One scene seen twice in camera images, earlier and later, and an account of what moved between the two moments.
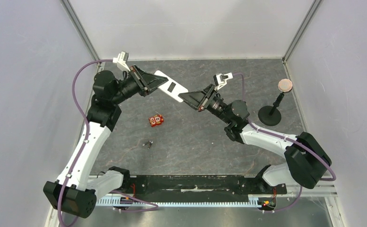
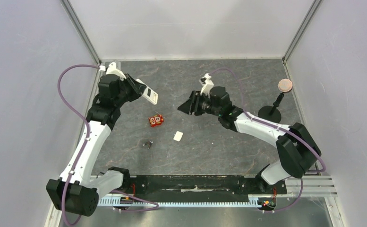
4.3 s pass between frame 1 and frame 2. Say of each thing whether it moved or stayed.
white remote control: moved
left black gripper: moved
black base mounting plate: stayed
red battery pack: stayed
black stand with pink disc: stayed
